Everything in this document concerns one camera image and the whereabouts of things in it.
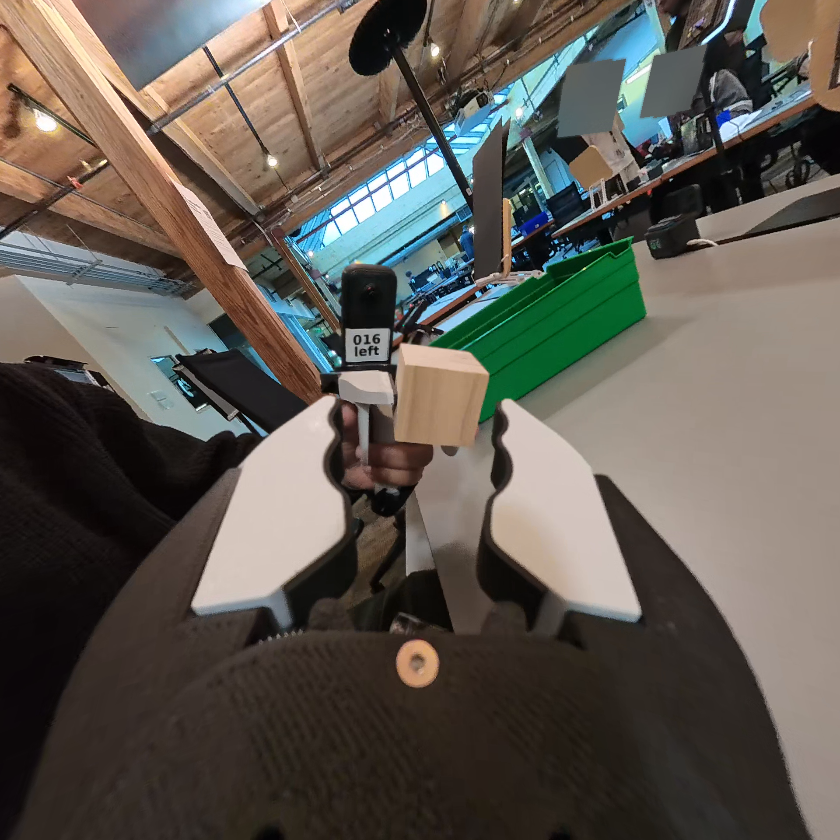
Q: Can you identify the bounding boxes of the person's left forearm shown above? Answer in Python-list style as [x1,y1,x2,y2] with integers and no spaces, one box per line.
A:
[98,387,277,532]

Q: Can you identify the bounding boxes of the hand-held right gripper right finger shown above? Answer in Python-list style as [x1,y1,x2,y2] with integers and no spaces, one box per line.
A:
[478,399,643,635]

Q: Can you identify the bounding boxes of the medium wooden cube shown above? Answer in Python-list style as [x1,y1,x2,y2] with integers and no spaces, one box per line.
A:
[394,343,490,448]

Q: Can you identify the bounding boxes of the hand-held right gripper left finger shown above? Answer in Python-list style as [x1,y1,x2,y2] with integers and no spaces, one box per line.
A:
[191,395,359,629]

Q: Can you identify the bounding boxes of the wooden table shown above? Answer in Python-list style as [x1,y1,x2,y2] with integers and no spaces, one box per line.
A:
[551,88,821,242]

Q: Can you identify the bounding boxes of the wooden post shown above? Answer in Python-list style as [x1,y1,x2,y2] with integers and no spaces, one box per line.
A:
[0,0,324,404]

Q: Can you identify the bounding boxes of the white paper notice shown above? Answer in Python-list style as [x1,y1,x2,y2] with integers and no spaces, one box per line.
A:
[172,180,248,270]

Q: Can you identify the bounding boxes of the green plastic bin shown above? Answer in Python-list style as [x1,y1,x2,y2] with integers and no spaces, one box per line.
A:
[427,236,647,424]

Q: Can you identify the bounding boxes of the person's left hand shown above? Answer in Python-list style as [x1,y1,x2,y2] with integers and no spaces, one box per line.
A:
[341,423,434,492]

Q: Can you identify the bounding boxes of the dark cable tray lid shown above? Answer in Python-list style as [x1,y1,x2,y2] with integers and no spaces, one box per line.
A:
[742,187,840,240]

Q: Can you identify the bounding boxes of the adjacent grey desk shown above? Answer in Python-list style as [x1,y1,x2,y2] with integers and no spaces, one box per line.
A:
[410,272,546,339]

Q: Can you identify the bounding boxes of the small wooden board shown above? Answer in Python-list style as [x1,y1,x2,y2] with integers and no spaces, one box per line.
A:
[570,146,615,189]

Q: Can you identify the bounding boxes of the small black device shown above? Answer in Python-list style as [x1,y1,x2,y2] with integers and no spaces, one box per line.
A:
[644,217,702,261]

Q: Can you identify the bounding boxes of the dark display panel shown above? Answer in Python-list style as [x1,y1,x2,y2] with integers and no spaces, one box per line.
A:
[471,118,513,280]

